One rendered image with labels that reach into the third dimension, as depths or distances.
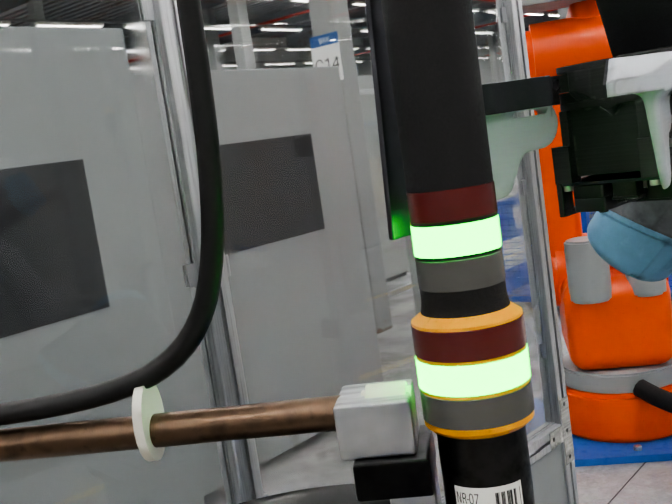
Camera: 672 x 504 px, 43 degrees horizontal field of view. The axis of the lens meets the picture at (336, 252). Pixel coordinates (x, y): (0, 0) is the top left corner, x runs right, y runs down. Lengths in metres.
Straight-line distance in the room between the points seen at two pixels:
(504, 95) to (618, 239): 0.25
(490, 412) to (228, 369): 0.86
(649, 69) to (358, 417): 0.18
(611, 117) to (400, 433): 0.22
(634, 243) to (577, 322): 3.61
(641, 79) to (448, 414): 0.16
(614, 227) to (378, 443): 0.38
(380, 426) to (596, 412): 4.04
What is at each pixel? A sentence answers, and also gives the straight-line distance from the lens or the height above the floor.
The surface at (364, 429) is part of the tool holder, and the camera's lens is 0.33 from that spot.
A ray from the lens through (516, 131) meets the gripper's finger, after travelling 0.46.
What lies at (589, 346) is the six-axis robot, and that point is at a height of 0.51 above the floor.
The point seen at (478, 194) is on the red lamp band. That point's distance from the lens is 0.31.
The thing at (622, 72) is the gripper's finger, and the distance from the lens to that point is 0.37.
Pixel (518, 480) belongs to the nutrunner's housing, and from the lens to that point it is 0.34.
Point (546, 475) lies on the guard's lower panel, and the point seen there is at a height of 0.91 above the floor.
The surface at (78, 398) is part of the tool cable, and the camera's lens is 0.37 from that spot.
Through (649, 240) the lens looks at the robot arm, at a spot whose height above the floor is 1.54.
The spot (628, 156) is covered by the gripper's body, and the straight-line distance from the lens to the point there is 0.47.
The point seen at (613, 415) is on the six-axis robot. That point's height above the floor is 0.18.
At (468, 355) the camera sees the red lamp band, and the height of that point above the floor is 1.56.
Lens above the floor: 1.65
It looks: 7 degrees down
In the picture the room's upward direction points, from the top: 8 degrees counter-clockwise
